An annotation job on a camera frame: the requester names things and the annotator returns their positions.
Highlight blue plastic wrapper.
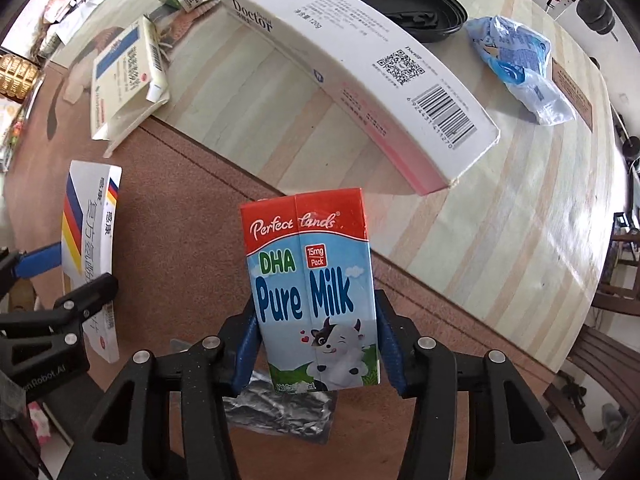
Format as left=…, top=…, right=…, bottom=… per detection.
left=465, top=15, right=577, bottom=126

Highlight silver foil wrapper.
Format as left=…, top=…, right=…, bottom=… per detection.
left=222, top=367, right=338, bottom=446

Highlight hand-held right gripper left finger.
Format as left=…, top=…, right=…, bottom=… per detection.
left=65, top=295, right=266, bottom=480

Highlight gold foil snack stack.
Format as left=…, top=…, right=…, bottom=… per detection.
left=0, top=52, right=42, bottom=102

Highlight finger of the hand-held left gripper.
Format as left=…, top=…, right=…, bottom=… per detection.
left=0, top=242, right=63, bottom=296
left=0, top=272, right=119, bottom=366

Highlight white blue-label medicine box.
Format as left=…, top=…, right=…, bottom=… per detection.
left=90, top=15, right=171, bottom=156

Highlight red and blue milk carton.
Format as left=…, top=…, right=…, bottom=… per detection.
left=239, top=187, right=383, bottom=393

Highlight long white toothpaste box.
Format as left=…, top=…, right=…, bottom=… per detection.
left=214, top=0, right=501, bottom=197

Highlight black barbell weights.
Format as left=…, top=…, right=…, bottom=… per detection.
left=575, top=0, right=617, bottom=36

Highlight white striped medicine box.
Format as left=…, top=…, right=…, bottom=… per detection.
left=60, top=160, right=123, bottom=363

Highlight colourful snack packet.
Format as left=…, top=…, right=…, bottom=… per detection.
left=0, top=102, right=30, bottom=172

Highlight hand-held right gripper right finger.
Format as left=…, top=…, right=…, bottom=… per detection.
left=372, top=290, right=576, bottom=480

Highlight brown wooden chair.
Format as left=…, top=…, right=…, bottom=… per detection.
left=542, top=325, right=640, bottom=471
left=595, top=230, right=640, bottom=317

